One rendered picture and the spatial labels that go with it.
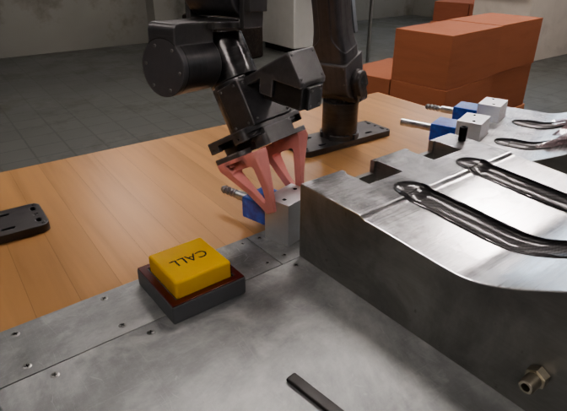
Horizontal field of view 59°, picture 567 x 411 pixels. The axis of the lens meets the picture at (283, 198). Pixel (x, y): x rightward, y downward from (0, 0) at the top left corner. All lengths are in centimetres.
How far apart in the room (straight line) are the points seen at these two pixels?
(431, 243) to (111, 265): 34
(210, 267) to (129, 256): 14
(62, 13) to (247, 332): 622
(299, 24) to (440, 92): 320
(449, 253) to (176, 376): 25
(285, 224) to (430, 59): 237
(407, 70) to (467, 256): 257
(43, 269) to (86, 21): 611
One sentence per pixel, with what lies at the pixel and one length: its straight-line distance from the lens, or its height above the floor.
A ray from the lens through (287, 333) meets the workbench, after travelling 47.
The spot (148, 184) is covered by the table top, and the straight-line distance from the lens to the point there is 77.
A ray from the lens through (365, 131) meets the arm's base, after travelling 94.
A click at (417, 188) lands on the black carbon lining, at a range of 54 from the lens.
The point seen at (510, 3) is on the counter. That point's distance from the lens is 600.
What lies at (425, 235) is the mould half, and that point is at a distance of 46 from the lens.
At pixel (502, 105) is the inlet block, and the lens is 90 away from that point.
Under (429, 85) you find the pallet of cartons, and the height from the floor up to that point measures 43.
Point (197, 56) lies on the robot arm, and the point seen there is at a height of 101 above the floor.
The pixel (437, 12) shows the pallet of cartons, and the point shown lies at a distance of 796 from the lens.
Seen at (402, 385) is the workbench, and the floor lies 80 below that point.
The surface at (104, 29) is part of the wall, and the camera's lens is 672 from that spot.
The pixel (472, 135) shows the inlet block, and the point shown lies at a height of 86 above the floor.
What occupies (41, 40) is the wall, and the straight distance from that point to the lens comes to 656.
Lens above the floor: 111
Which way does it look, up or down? 27 degrees down
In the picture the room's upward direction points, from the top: straight up
